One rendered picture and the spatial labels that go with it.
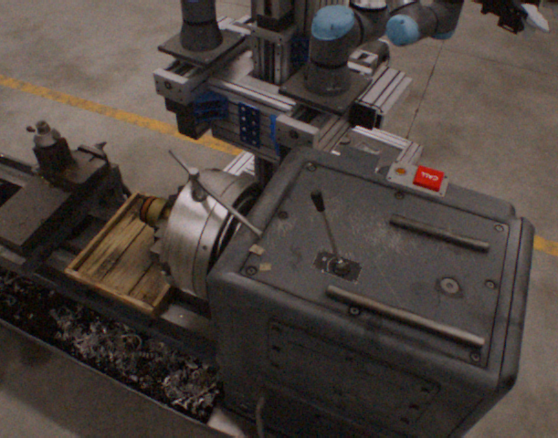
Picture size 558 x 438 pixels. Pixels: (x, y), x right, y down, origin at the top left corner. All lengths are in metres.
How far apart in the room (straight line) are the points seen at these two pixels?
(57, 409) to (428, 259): 1.73
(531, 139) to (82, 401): 3.10
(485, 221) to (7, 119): 3.28
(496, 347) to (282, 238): 0.44
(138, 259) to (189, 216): 0.41
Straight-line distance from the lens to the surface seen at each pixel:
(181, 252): 1.08
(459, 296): 0.96
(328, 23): 1.42
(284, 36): 1.63
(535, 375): 2.49
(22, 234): 1.51
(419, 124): 3.46
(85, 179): 1.52
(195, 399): 1.52
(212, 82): 1.75
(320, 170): 1.11
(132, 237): 1.50
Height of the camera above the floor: 2.01
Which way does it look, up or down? 48 degrees down
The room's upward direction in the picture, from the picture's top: 1 degrees clockwise
